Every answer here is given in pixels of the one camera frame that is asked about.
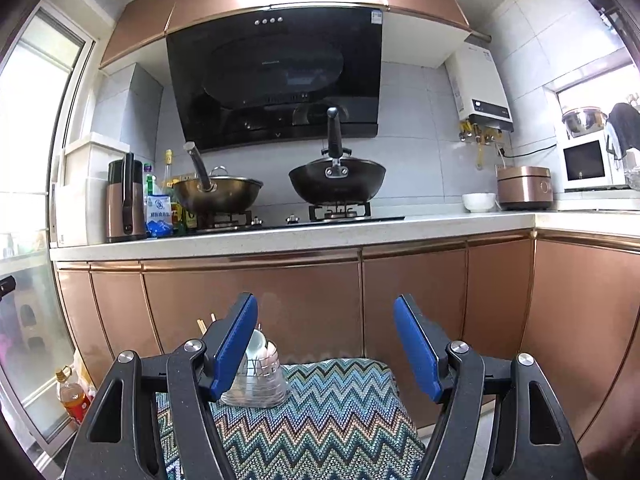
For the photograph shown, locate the dark hanging garment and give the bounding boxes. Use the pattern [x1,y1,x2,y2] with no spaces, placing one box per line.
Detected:
[605,102,640,161]

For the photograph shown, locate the black wok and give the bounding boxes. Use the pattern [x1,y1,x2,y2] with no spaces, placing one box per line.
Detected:
[288,106,387,206]

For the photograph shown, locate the copper and black kettle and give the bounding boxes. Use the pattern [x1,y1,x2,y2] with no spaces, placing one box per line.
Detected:
[105,152,148,244]

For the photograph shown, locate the black range hood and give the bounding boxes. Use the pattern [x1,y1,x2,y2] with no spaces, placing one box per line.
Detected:
[166,6,383,152]

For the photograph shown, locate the orange drink bottle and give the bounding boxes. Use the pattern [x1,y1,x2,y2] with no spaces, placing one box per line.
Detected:
[55,366,93,426]

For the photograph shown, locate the zigzag patterned cloth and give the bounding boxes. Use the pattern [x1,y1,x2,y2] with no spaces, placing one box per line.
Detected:
[155,357,426,480]

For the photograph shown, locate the bronze wok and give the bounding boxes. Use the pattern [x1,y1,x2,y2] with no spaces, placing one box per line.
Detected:
[171,141,264,216]

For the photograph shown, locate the steel pot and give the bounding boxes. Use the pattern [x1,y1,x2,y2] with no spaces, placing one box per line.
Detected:
[561,106,608,139]

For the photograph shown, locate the black power cable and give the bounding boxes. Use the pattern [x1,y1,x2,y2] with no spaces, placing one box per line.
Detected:
[495,142,558,168]

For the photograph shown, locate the yellow cap bottle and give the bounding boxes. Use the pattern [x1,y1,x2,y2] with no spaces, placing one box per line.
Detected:
[161,149,176,193]

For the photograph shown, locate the brass pipe valves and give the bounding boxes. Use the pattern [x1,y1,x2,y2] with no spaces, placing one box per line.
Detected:
[457,121,503,168]

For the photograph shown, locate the white box casing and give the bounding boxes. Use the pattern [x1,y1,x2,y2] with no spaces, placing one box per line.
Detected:
[55,132,117,248]

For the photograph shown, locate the dark bottle with yellow label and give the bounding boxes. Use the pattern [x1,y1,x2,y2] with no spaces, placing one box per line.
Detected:
[171,199,198,235]

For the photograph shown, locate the white bowl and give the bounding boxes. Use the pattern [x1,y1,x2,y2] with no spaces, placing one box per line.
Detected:
[462,192,497,212]

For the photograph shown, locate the glass balcony door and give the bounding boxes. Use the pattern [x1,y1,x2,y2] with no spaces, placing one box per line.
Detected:
[0,0,98,456]

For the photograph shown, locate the white water heater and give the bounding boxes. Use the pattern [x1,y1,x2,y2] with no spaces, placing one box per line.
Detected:
[445,41,515,132]

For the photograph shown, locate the wire utensil holder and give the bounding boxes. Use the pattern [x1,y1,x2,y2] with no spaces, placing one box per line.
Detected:
[220,327,290,407]

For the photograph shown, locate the white microwave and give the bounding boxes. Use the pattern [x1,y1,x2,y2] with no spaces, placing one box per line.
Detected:
[562,132,628,192]

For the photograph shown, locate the copper rice cooker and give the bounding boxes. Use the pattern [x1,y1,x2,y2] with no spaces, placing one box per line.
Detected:
[496,166,555,211]

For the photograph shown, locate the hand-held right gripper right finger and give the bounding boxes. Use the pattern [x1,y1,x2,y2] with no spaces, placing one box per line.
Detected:
[392,293,588,480]

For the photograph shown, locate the blue and white salt bag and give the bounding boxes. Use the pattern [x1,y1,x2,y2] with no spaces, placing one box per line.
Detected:
[145,192,176,239]

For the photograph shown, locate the black gas stove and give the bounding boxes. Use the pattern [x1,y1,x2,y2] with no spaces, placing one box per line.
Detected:
[196,201,406,235]

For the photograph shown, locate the copper lower cabinets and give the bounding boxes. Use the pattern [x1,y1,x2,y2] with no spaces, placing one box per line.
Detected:
[52,227,640,466]

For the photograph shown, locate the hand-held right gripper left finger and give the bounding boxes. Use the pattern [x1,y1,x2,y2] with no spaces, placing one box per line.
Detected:
[62,291,259,480]

